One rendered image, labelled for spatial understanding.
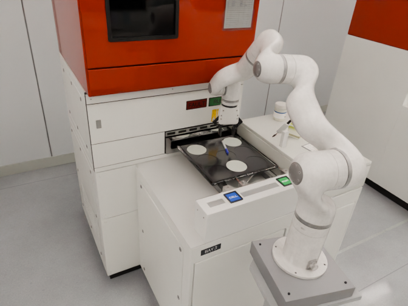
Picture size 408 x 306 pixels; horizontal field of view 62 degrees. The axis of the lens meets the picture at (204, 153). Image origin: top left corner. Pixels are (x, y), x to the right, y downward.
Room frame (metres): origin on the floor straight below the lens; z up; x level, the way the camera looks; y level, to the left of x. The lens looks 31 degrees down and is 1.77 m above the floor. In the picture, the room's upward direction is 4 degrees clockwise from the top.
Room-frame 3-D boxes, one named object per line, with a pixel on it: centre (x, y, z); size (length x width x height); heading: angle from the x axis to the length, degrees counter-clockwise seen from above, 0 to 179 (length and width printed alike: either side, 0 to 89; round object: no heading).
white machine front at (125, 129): (1.55, 0.17, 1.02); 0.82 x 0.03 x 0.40; 121
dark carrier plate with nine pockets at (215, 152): (1.45, -0.11, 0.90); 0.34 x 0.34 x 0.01; 31
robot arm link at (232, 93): (1.54, -0.10, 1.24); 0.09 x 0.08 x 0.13; 114
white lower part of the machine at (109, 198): (1.84, 0.35, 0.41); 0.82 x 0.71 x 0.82; 121
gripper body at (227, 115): (1.54, -0.11, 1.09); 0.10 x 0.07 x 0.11; 102
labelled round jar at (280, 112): (1.80, -0.42, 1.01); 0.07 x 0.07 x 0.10
